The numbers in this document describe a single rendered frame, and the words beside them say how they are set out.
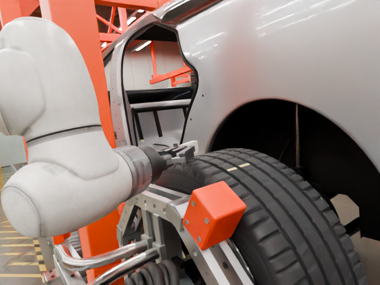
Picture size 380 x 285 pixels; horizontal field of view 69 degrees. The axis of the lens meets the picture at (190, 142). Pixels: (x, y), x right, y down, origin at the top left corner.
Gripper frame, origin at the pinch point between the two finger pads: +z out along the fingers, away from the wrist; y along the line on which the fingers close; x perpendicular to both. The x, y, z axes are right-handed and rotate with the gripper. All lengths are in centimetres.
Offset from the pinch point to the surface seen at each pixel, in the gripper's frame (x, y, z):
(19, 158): -114, -1161, 580
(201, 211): -7.8, 11.7, -18.5
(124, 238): -27.3, -26.4, 0.3
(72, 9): 49, -49, 14
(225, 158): -3.5, 7.3, 5.0
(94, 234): -33, -50, 9
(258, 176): -6.8, 16.4, 0.6
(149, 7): 136, -165, 229
